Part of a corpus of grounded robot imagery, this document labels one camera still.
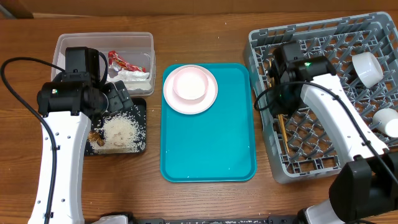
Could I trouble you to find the wooden chopstick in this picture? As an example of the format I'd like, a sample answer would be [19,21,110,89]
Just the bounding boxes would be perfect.
[269,59,290,154]
[277,114,285,134]

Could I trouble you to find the white tissue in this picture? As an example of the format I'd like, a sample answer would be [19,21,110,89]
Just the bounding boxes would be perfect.
[107,70,152,91]

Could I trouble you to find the pile of rice grains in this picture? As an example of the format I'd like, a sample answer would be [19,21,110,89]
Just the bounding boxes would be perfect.
[88,105,147,154]

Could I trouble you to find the red snack wrapper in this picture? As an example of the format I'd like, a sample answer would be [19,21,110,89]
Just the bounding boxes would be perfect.
[108,50,146,72]

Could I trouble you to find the brown food scrap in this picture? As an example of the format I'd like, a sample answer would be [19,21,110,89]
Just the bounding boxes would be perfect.
[88,131,105,147]

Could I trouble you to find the large white plate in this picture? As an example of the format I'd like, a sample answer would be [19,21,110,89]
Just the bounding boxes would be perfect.
[163,65,218,115]

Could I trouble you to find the small pink plate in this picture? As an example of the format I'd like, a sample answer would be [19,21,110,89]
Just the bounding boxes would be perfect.
[173,67,208,100]

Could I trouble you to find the grey bowl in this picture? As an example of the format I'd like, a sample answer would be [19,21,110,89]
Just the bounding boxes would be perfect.
[352,52,384,88]

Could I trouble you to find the small white cup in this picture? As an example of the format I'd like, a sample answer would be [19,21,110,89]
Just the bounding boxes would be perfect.
[373,108,398,138]

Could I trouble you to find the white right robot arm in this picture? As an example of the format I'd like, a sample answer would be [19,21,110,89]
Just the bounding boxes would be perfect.
[267,54,397,223]

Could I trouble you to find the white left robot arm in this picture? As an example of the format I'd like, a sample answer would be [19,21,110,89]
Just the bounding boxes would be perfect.
[29,81,132,223]

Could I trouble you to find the grey dishwasher rack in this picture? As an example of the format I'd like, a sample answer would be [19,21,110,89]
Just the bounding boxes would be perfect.
[244,12,397,184]

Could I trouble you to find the black plastic tray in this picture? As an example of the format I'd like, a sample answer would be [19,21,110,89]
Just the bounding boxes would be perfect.
[83,97,147,157]

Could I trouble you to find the clear plastic bin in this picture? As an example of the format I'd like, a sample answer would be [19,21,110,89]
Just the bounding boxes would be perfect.
[52,32,156,96]

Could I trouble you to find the teal plastic tray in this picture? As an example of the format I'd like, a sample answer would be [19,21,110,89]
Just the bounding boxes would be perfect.
[160,63,257,182]

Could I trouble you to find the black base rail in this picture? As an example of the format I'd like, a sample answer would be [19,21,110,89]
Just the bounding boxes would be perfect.
[86,211,308,224]

